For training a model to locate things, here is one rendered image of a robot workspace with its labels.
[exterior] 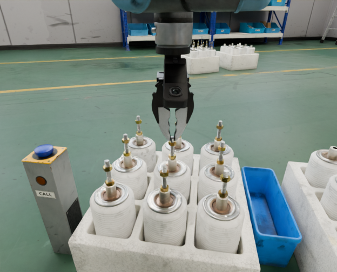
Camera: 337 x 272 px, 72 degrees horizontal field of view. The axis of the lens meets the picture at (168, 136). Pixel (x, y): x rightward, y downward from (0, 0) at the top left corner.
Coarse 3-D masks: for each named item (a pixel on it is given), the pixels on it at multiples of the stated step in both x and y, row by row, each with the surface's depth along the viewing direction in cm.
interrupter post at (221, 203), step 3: (219, 198) 45; (222, 198) 45; (225, 198) 45; (216, 201) 47; (219, 201) 46; (222, 201) 45; (225, 201) 45; (216, 204) 47; (219, 204) 46; (222, 204) 46; (225, 204) 46; (216, 207) 47; (219, 207) 46; (222, 207) 46; (225, 207) 46; (222, 210) 46
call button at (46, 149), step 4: (44, 144) 55; (48, 144) 55; (36, 148) 53; (40, 148) 53; (44, 148) 53; (48, 148) 53; (52, 148) 53; (36, 152) 52; (40, 152) 51; (44, 152) 52; (48, 152) 52; (40, 156) 52; (44, 156) 52
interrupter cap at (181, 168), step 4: (164, 160) 62; (160, 164) 60; (164, 164) 60; (180, 164) 60; (184, 164) 60; (160, 168) 59; (180, 168) 59; (184, 168) 59; (172, 172) 58; (176, 172) 57; (180, 172) 57; (184, 172) 57; (168, 176) 56; (172, 176) 56; (176, 176) 56
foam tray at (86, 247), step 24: (192, 168) 78; (192, 192) 62; (240, 192) 62; (192, 216) 54; (72, 240) 48; (96, 240) 48; (120, 240) 48; (144, 240) 56; (192, 240) 48; (240, 240) 50; (96, 264) 50; (120, 264) 49; (144, 264) 48; (168, 264) 46; (192, 264) 45; (216, 264) 44; (240, 264) 44
